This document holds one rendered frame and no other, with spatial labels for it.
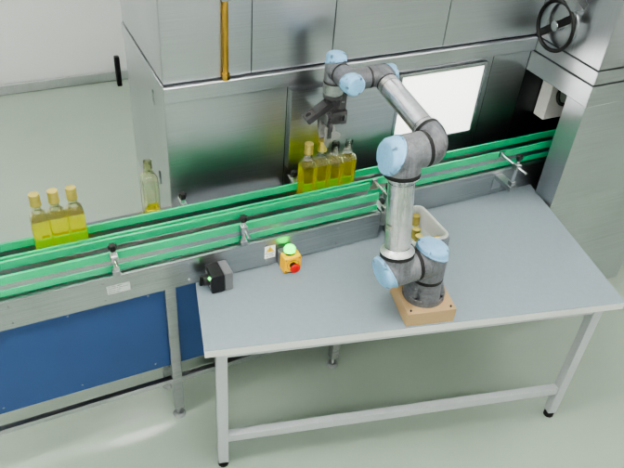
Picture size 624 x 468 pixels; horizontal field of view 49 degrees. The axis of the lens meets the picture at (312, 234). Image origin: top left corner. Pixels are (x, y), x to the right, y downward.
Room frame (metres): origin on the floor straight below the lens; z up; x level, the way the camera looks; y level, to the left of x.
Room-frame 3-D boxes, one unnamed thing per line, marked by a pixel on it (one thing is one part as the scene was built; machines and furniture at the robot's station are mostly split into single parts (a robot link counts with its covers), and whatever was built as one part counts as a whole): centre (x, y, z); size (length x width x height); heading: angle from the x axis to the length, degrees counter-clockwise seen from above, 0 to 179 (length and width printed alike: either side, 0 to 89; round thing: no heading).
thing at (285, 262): (1.96, 0.08, 0.79); 0.07 x 0.07 x 0.07; 28
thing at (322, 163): (2.23, -0.01, 0.99); 0.06 x 0.06 x 0.21; 28
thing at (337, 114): (2.25, -0.04, 1.29); 0.09 x 0.08 x 0.12; 118
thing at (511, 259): (2.45, -0.24, 0.73); 1.58 x 1.52 x 0.04; 106
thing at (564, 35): (2.74, -0.92, 1.49); 0.21 x 0.05 x 0.21; 28
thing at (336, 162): (2.26, -0.06, 0.99); 0.06 x 0.06 x 0.21; 29
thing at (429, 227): (2.19, -0.42, 0.80); 0.22 x 0.17 x 0.09; 28
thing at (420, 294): (1.82, -0.42, 0.86); 0.15 x 0.15 x 0.10
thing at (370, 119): (2.52, -0.27, 1.15); 0.90 x 0.03 x 0.34; 118
